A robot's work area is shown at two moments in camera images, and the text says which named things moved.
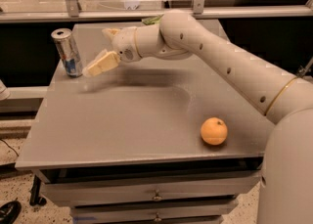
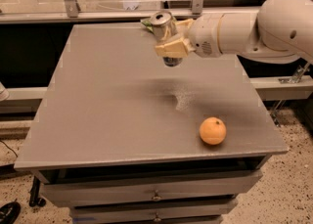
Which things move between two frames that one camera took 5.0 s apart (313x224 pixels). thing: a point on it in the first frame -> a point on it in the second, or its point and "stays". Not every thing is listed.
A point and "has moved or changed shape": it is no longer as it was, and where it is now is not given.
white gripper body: x=124 y=46 -> x=203 y=35
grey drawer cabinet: x=176 y=140 stays
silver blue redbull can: x=65 y=41 has moved or changed shape
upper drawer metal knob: x=156 y=197 stays
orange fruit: x=213 y=131 stays
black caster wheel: x=34 y=199 stays
